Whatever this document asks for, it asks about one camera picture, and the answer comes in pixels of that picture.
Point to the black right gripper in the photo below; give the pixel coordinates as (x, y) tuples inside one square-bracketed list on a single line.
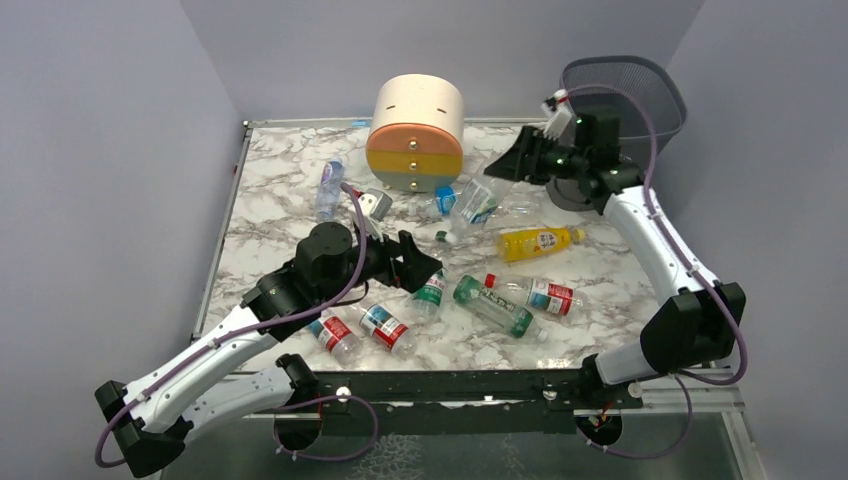
[(530, 154)]

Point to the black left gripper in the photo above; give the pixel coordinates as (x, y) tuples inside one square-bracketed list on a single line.
[(395, 259)]

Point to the clear bottle green white label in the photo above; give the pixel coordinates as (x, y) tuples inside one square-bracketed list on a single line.
[(424, 305)]

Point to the clear bottle white blue cap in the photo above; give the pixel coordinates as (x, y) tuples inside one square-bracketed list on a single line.
[(517, 207)]

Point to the crushed clear bottle blue text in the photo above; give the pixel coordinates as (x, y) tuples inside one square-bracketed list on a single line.
[(474, 206)]

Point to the red cap bottle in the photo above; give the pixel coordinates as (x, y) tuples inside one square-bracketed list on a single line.
[(336, 338), (386, 329), (537, 293)]

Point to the green tinted bottle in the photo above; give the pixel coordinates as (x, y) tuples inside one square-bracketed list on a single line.
[(493, 307)]

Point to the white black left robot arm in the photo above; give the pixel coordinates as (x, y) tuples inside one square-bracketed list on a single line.
[(152, 419)]

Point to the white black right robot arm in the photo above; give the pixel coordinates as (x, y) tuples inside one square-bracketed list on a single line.
[(696, 331)]

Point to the grey mesh waste bin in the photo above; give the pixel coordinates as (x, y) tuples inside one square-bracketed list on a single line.
[(625, 110)]

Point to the yellow juice bottle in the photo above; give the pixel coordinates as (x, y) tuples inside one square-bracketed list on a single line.
[(534, 243)]

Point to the cream pastel drawer cabinet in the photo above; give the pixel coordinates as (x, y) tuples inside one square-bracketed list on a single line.
[(415, 142)]

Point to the clear bottle purple label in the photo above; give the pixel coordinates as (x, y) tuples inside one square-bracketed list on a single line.
[(329, 190)]

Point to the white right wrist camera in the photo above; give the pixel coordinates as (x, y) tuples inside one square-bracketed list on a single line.
[(559, 113)]

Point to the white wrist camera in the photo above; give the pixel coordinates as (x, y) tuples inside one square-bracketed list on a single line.
[(559, 113), (374, 204)]

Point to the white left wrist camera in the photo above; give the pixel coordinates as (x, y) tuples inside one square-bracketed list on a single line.
[(374, 204)]

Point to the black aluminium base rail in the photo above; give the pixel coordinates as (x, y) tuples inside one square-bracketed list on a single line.
[(349, 403)]

